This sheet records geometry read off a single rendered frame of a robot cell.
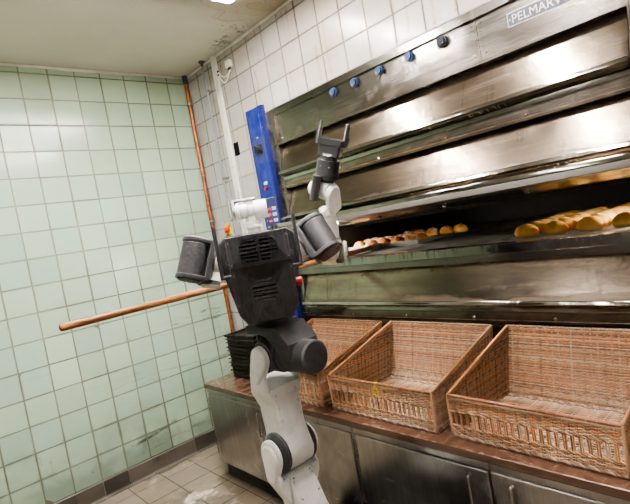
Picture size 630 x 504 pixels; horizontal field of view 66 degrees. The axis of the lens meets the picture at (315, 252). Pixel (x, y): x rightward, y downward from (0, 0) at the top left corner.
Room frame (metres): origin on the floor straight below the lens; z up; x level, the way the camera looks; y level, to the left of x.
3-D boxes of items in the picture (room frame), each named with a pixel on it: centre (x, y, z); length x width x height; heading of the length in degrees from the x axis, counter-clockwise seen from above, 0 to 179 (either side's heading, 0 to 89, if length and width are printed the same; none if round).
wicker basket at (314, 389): (2.48, 0.08, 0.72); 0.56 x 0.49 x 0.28; 40
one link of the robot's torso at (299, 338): (1.65, 0.15, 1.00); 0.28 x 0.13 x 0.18; 42
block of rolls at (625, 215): (2.08, -1.22, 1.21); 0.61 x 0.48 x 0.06; 132
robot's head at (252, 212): (1.72, 0.19, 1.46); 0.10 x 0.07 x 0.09; 97
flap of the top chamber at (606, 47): (2.23, -0.50, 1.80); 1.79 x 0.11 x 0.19; 42
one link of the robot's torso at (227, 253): (1.66, 0.19, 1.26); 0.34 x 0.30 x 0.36; 97
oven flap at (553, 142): (2.23, -0.50, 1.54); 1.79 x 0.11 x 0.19; 42
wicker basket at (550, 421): (1.59, -0.71, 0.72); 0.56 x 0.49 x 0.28; 40
